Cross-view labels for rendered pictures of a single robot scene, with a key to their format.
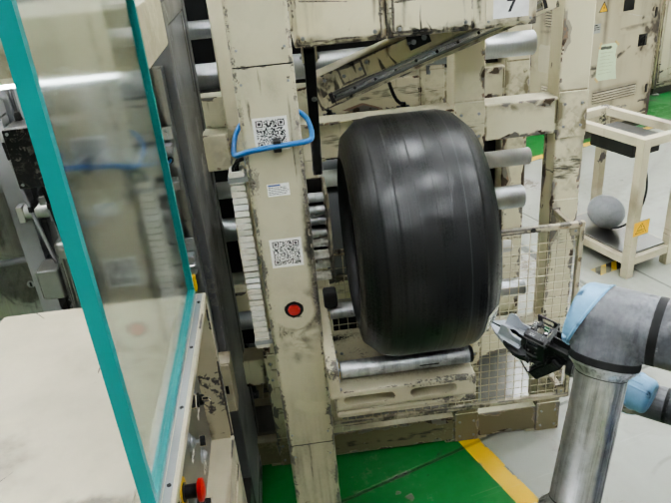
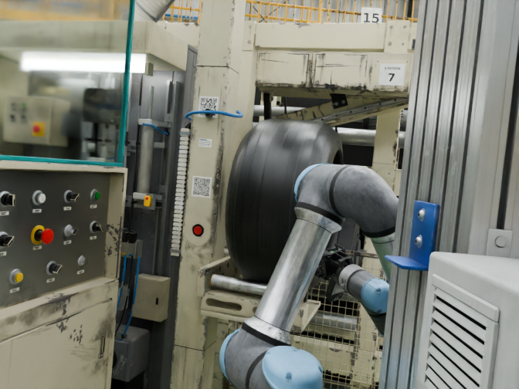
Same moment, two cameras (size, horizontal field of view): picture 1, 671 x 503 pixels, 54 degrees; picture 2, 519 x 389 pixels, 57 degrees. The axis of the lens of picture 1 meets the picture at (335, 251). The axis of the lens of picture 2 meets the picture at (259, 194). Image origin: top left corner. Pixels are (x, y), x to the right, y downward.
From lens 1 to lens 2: 0.94 m
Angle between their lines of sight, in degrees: 31
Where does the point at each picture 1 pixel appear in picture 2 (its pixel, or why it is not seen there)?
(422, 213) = (269, 153)
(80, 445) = not seen: outside the picture
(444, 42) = (356, 106)
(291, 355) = (188, 265)
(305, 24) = (262, 72)
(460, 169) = (305, 136)
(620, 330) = (319, 180)
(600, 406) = (298, 238)
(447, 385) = not seen: hidden behind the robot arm
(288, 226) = (205, 168)
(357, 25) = (292, 77)
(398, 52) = (326, 109)
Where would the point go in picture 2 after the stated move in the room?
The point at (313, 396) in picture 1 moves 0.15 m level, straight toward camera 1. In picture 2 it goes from (196, 305) to (178, 316)
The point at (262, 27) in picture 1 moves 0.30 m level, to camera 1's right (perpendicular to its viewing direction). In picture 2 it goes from (215, 45) to (296, 45)
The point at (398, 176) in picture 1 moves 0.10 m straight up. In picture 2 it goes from (266, 133) to (268, 102)
